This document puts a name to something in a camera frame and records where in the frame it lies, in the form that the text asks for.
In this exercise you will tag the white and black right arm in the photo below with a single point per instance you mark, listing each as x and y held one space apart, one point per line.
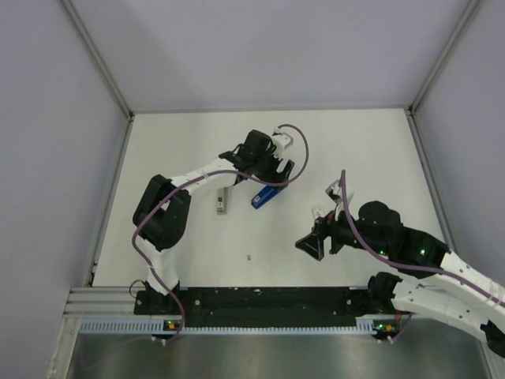
430 279

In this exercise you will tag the grey and black stapler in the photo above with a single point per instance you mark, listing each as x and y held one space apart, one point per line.
223 199

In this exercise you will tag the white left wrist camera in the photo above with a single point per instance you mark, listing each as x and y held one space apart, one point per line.
281 140

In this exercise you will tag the light blue slotted cable duct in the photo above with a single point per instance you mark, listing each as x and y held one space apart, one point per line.
162 327

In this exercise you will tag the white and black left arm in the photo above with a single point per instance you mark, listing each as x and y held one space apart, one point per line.
163 211

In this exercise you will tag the aluminium frame rail front left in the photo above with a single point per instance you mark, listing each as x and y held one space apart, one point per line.
101 302

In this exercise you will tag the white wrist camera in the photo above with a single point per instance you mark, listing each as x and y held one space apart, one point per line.
334 192
281 140

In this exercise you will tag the aluminium frame post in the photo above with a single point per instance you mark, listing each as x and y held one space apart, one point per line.
95 56
469 13

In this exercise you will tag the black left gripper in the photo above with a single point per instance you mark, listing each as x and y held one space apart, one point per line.
273 176

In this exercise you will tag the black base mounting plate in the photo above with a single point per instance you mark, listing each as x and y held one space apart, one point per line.
262 307

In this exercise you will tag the aluminium frame post right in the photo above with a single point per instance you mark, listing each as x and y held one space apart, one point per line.
469 13

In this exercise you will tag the aluminium frame post left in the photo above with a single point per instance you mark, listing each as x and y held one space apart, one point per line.
95 56

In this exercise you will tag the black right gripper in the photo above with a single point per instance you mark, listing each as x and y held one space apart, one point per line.
327 226

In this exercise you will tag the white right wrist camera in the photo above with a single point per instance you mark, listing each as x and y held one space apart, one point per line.
334 192

